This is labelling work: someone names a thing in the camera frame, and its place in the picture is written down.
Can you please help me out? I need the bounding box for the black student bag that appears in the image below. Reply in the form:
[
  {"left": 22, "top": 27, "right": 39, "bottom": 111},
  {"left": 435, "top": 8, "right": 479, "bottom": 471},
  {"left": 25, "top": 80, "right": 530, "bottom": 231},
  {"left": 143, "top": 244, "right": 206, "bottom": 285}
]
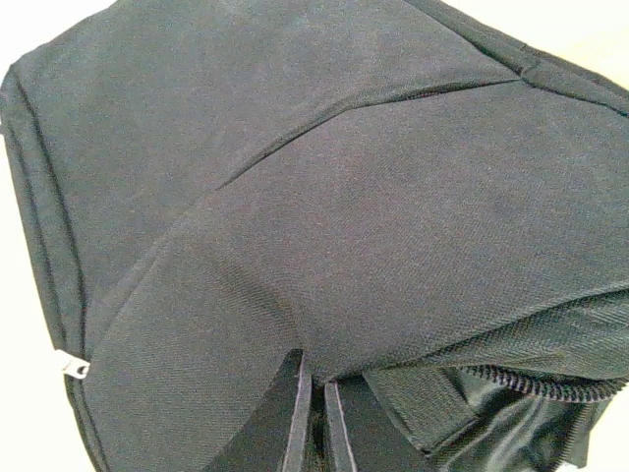
[{"left": 1, "top": 1, "right": 628, "bottom": 471}]

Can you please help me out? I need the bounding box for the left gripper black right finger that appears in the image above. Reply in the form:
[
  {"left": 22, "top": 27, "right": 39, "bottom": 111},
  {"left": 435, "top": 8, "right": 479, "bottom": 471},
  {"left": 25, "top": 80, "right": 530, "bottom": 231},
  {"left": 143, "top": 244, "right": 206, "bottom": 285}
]
[{"left": 324, "top": 379, "right": 436, "bottom": 472}]

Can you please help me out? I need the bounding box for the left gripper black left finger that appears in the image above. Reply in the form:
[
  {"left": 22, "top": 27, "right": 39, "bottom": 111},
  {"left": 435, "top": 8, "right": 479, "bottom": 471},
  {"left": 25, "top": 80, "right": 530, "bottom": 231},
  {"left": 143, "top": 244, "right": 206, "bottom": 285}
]
[{"left": 204, "top": 349, "right": 313, "bottom": 472}]

